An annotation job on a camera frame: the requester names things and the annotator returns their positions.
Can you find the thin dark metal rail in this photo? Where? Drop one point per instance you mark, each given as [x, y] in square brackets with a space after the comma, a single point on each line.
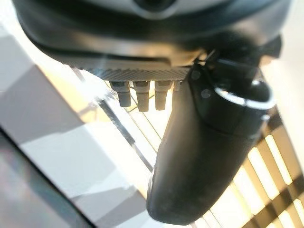
[129, 140]

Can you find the dark slatted rack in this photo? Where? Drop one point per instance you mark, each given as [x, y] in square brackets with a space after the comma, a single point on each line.
[273, 180]

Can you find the white cabinet panel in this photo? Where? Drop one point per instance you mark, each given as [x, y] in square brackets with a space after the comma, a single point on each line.
[61, 145]

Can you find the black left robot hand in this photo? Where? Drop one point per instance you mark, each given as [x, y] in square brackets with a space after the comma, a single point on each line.
[194, 147]

